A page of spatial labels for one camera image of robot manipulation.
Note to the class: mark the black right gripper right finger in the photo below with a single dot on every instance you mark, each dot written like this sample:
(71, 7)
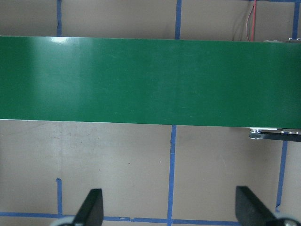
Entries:
(250, 211)

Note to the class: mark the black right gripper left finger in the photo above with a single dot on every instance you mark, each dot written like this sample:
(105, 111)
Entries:
(91, 211)

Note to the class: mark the green conveyor belt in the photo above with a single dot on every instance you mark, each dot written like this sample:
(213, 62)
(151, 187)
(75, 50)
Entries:
(256, 85)

